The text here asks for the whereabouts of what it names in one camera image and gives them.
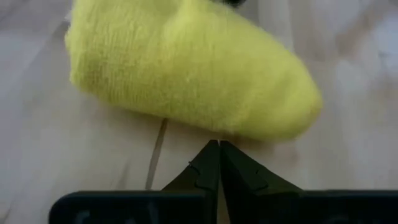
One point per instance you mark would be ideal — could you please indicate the yellow microfiber towel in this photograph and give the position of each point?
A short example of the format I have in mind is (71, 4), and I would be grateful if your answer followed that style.
(186, 68)

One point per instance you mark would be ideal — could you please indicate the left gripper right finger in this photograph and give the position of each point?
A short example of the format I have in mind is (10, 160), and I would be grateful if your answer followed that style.
(239, 174)

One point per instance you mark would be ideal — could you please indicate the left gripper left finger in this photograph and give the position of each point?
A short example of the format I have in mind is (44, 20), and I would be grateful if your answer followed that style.
(205, 171)

